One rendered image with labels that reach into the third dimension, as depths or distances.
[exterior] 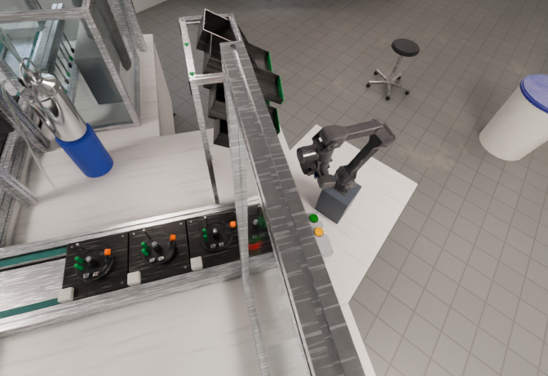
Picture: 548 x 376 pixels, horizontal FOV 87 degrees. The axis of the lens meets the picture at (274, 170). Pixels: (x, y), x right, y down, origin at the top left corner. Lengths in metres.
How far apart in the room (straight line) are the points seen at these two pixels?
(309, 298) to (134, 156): 1.65
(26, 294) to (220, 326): 0.78
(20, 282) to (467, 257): 2.84
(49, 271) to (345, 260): 1.28
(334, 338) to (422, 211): 2.68
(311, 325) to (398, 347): 2.20
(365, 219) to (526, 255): 1.86
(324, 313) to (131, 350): 1.24
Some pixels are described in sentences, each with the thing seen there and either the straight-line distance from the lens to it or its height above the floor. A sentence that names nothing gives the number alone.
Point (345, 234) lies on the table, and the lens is 1.53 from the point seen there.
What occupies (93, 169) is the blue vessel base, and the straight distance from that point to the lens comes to 1.74.
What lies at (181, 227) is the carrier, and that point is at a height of 0.97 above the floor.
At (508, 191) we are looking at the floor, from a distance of 3.52.
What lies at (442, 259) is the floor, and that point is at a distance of 2.76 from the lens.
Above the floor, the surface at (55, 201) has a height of 0.86.
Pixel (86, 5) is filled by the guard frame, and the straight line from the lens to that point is 1.61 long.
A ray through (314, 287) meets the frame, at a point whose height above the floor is 1.99.
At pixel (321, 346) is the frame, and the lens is 0.22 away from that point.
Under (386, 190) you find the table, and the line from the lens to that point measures 1.74.
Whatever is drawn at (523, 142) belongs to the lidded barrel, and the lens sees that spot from 3.59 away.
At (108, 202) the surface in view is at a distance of 1.69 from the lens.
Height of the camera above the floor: 2.20
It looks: 55 degrees down
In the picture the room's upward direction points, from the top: 7 degrees clockwise
